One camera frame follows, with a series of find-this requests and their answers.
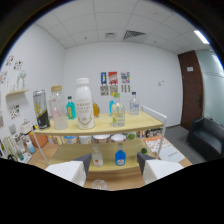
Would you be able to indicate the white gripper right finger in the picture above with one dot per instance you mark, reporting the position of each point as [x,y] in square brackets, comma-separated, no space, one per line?
[159,169]

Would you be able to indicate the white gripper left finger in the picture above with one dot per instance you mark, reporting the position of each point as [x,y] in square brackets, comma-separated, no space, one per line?
[68,170]

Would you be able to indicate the white and blue cup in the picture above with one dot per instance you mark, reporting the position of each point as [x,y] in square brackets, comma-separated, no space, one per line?
[30,146]

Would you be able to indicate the orange printed menu sheet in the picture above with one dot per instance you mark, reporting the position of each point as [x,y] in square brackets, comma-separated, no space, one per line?
[153,144]

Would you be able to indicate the white bowl blue rim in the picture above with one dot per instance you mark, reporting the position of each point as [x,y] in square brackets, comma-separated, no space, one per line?
[70,139]

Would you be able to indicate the clear bottle orange label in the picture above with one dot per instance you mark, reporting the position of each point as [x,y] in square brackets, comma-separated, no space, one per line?
[97,159]

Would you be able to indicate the blue round liquor bottle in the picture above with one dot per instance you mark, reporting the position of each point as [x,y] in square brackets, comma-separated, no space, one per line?
[120,157]

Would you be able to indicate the black armchair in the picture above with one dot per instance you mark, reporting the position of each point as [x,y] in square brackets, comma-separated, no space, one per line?
[206,138]

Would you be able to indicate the teal liquid bottle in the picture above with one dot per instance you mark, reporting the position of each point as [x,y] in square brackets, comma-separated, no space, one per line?
[71,110]

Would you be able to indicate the large white plastic bottle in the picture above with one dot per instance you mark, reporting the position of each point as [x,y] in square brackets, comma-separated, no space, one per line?
[84,106]

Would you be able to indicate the black tall drink can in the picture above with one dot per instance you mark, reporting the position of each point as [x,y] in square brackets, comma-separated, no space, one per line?
[41,110]

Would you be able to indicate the amber round bottle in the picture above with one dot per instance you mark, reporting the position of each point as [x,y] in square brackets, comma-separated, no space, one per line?
[96,110]

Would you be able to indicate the clear bottle blue cap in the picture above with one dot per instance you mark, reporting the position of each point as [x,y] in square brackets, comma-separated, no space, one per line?
[134,106]

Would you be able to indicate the clear bottle green cap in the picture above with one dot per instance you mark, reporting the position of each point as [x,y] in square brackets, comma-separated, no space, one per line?
[118,113]

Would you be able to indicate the slim light blue bottle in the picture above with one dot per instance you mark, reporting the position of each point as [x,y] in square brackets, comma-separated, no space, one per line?
[111,106]

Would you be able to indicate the brown wooden door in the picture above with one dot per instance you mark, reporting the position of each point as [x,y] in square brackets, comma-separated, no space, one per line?
[191,90]

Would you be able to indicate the ceiling air vent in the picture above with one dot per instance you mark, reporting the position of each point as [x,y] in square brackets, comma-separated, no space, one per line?
[134,34]

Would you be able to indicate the ceiling light panel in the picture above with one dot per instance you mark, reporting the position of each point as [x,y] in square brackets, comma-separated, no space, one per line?
[201,37]

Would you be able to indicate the two-tier wooden white-frame rack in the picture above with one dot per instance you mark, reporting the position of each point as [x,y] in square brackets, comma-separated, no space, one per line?
[103,125]

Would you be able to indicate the wooden wall shelf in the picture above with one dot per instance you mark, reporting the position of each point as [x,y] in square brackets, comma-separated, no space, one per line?
[16,92]

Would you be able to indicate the multicolour wall poster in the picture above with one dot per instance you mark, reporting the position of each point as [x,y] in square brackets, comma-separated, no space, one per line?
[125,81]

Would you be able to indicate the blue wall poster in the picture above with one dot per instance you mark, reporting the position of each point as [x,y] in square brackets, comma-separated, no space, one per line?
[103,82]

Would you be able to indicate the red wall poster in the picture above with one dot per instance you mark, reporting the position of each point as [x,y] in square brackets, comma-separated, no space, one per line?
[113,81]

